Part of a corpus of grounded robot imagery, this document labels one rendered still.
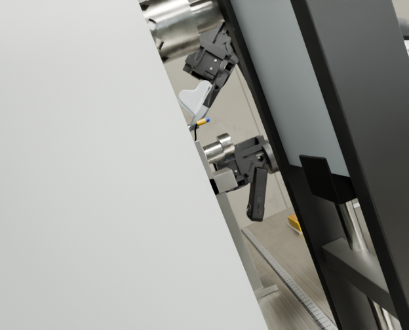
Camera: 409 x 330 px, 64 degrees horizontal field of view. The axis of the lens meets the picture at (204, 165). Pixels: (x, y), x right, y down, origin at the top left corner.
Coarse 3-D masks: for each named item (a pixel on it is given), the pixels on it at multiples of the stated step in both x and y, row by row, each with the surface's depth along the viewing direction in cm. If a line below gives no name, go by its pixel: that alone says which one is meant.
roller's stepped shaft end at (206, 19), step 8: (200, 0) 34; (208, 0) 34; (216, 0) 34; (192, 8) 34; (200, 8) 34; (208, 8) 34; (216, 8) 34; (200, 16) 34; (208, 16) 34; (216, 16) 34; (200, 24) 34; (208, 24) 34; (216, 24) 35; (200, 32) 35
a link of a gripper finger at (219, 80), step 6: (228, 72) 56; (216, 78) 56; (222, 78) 56; (216, 84) 56; (222, 84) 56; (210, 90) 57; (216, 90) 56; (210, 96) 57; (216, 96) 56; (204, 102) 57; (210, 102) 57
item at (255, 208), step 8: (256, 168) 67; (264, 168) 67; (256, 176) 67; (264, 176) 67; (256, 184) 67; (264, 184) 67; (256, 192) 67; (264, 192) 67; (248, 200) 71; (256, 200) 67; (264, 200) 67; (248, 208) 69; (256, 208) 67; (264, 208) 69; (248, 216) 70; (256, 216) 67
